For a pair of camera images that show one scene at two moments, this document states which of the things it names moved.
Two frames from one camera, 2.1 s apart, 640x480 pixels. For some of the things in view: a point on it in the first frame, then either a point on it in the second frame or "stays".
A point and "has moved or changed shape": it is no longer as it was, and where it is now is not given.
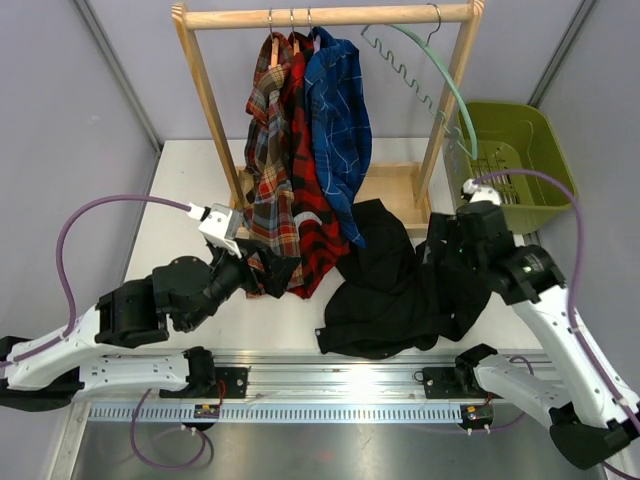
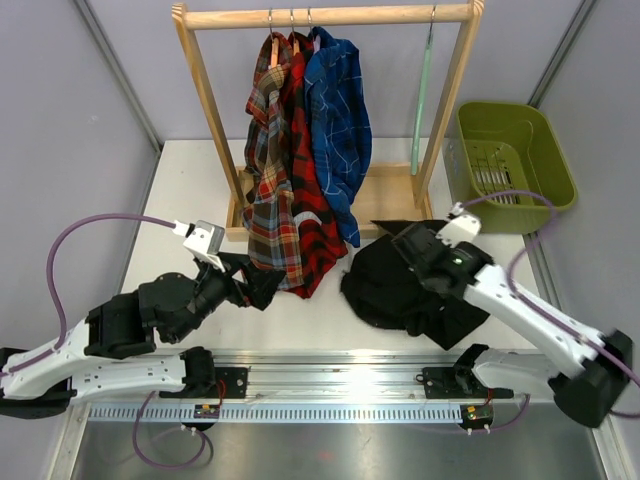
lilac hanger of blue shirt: x=317 y=38 stays
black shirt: x=395 y=295 has moved or changed shape
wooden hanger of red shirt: x=296 y=43 stays
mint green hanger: x=425 y=43 → x=419 y=111
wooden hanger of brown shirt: x=275 y=45 stays
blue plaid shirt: x=342 y=122 stays
